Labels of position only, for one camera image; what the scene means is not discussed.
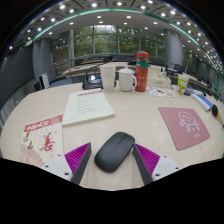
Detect red bottle with green band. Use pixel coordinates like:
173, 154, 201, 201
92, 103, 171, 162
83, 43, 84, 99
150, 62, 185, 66
134, 50, 150, 93

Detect pink mouse pad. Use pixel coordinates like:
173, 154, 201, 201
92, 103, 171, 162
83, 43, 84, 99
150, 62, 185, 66
157, 106, 211, 152

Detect colourful sticker sheet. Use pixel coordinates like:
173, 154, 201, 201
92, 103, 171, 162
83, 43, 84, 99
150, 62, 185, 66
145, 86, 178, 99

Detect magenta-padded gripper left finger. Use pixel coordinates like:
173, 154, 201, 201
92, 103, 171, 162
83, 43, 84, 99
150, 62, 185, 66
40, 142, 92, 186

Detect dark office chairs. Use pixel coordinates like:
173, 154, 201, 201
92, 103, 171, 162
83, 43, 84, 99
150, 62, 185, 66
73, 54, 188, 74

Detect black handheld microphone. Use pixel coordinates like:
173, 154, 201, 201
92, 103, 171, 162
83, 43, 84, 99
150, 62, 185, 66
211, 104, 224, 129

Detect white lidded ceramic mug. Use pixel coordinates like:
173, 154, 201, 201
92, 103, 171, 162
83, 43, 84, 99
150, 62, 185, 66
118, 66, 138, 93

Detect ceiling lights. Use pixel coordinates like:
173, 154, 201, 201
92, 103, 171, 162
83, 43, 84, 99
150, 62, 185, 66
6, 0, 223, 64

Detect white upright device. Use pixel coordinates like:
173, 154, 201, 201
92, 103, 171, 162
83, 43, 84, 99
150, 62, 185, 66
39, 73, 50, 89

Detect translucent plastic cup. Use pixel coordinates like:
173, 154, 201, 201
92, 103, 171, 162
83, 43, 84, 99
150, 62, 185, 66
99, 64, 117, 93

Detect black desk microphone unit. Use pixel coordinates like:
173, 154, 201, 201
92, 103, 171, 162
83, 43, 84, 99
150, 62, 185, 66
184, 86, 196, 97
82, 64, 104, 90

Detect cream booklet with red title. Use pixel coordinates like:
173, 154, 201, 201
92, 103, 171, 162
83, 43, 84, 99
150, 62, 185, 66
61, 89, 116, 127

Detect black computer mouse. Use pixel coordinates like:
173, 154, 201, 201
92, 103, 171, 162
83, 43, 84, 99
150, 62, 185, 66
94, 131, 136, 174

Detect red and white calligraphy sheet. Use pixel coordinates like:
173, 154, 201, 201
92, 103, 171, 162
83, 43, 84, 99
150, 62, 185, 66
19, 114, 64, 168

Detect green printed paper cup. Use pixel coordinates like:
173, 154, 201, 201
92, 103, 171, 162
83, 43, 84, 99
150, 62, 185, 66
176, 73, 190, 95

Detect blue and white book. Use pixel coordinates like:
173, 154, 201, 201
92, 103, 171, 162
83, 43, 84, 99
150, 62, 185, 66
190, 93, 214, 112

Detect cream cardboard box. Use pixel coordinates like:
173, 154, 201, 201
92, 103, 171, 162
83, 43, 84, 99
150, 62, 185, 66
146, 68, 172, 89

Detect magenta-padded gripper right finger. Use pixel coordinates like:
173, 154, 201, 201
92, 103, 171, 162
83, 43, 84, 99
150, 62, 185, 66
132, 143, 183, 186

